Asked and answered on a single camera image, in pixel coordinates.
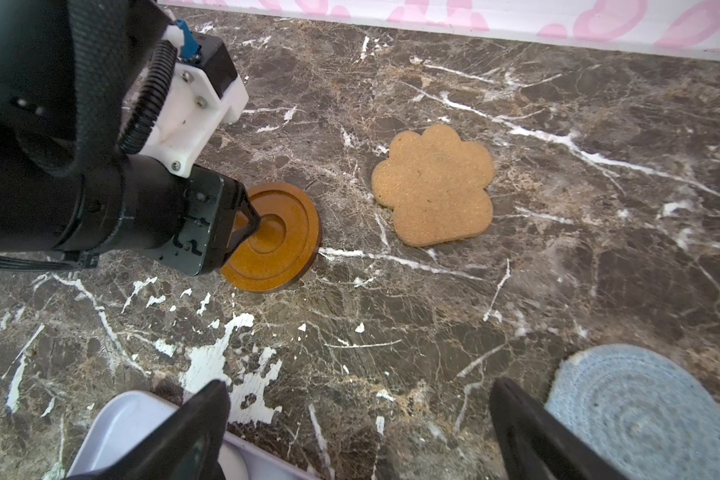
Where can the cork paw-shaped coaster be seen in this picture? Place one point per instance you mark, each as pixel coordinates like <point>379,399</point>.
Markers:
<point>436,186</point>

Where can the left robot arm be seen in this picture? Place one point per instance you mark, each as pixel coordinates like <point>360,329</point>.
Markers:
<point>105,107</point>

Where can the brown wooden round coaster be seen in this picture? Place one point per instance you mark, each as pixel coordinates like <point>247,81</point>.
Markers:
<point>285,244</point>

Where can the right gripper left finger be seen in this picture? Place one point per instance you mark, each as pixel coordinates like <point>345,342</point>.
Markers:
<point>186,446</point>

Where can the lavender serving tray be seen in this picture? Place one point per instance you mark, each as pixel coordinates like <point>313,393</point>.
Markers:
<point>131,417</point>

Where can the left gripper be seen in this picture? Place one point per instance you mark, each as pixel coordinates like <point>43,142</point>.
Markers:
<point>217,219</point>

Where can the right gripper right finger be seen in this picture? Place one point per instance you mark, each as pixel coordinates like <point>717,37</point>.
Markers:
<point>534,444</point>

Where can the blue-grey woven round coaster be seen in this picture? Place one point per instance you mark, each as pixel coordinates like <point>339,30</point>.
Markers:
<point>639,411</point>

